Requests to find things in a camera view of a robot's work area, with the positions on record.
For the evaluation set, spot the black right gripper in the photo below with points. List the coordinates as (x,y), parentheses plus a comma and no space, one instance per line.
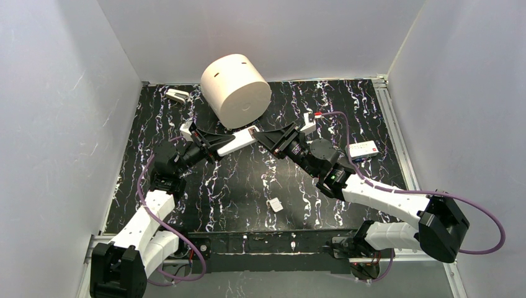
(287,141)

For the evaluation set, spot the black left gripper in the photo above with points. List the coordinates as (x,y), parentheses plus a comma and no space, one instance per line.
(203,144)

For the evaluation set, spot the white remote control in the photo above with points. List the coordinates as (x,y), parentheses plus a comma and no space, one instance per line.
(241,139)

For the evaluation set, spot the white remote battery cover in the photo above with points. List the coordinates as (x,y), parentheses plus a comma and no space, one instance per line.
(275,204)

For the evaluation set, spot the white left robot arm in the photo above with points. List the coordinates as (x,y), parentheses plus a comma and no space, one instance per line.
(122,266)

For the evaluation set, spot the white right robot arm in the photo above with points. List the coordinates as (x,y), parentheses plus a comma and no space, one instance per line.
(433,224)

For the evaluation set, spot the white stapler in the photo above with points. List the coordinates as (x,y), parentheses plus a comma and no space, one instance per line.
(177,95)

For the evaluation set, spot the white cylindrical container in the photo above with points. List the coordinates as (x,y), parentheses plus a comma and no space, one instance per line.
(235,90)

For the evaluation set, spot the white battery box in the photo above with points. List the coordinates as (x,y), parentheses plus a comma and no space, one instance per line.
(362,150)

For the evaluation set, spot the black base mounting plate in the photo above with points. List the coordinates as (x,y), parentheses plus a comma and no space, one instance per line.
(285,251)

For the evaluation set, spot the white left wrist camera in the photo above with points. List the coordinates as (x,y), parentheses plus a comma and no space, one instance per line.
(187,130)

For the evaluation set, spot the aluminium frame rail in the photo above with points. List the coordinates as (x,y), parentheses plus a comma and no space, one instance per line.
(380,84)

